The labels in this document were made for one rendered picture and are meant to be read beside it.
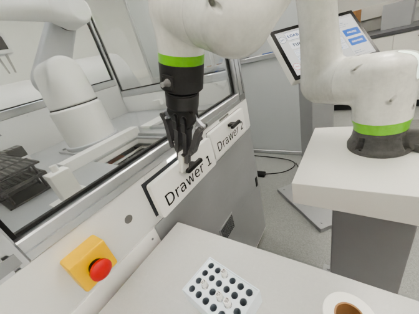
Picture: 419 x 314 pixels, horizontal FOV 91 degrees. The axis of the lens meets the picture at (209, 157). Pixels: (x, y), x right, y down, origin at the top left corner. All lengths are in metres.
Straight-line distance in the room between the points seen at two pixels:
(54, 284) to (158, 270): 0.20
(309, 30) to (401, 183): 0.44
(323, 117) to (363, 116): 0.83
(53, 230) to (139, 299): 0.23
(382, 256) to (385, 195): 0.36
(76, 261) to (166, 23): 0.45
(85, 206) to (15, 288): 0.16
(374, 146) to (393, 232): 0.27
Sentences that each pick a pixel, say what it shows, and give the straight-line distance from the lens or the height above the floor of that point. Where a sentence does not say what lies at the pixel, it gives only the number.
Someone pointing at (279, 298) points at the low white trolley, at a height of 0.76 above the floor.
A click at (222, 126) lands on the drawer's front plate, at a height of 0.92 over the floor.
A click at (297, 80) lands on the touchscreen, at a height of 0.96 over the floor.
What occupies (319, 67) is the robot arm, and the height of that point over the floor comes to 1.07.
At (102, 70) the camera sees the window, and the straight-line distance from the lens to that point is 0.54.
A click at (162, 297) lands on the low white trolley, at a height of 0.76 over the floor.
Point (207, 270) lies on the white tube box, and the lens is 0.49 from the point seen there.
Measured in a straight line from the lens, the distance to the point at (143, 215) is 0.60.
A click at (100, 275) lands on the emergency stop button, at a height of 0.87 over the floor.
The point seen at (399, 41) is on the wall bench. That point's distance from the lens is 3.36.
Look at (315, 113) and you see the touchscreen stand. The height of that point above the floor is 0.71.
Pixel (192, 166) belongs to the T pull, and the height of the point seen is 0.91.
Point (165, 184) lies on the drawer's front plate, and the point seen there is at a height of 0.90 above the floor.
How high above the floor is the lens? 1.19
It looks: 26 degrees down
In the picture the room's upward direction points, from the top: 15 degrees counter-clockwise
